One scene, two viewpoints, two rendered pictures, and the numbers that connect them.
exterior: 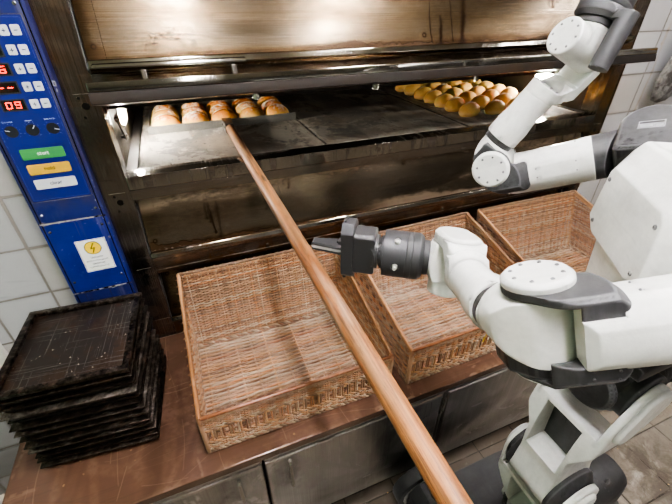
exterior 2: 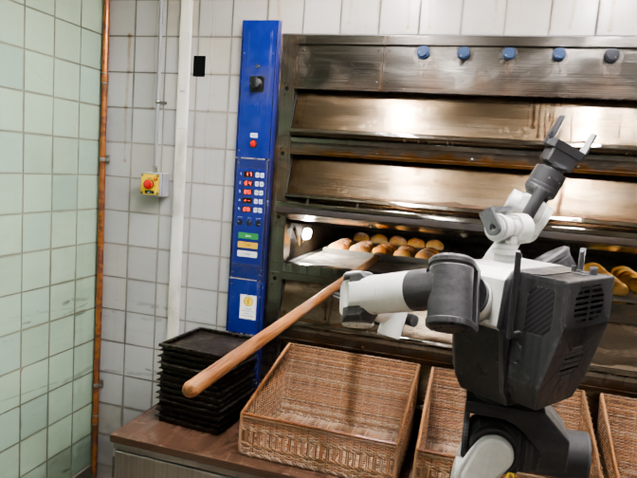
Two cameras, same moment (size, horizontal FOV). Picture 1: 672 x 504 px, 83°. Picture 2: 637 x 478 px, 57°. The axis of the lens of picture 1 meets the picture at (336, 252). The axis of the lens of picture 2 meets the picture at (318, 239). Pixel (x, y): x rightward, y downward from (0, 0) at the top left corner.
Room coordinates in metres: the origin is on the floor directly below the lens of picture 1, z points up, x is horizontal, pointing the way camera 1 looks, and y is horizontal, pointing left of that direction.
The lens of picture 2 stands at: (-0.84, -1.02, 1.58)
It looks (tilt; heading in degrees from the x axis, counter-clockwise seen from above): 7 degrees down; 38
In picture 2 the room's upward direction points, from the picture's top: 4 degrees clockwise
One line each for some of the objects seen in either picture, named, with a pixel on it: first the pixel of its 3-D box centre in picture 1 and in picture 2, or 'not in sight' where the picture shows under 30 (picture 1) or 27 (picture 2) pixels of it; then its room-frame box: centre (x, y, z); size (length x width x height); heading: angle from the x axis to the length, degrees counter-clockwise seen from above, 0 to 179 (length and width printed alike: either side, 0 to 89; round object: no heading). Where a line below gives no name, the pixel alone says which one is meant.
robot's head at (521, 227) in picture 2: not in sight; (509, 231); (0.50, -0.53, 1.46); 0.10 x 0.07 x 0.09; 167
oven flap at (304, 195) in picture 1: (404, 182); (503, 331); (1.31, -0.26, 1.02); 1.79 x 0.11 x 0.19; 112
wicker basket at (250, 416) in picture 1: (281, 329); (335, 405); (0.85, 0.17, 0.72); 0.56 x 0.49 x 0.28; 112
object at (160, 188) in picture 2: not in sight; (154, 184); (0.71, 1.12, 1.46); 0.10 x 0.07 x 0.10; 112
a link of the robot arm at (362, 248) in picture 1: (373, 251); not in sight; (0.60, -0.07, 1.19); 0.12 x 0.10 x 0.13; 77
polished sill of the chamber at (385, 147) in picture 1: (405, 142); (507, 293); (1.33, -0.25, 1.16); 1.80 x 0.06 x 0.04; 112
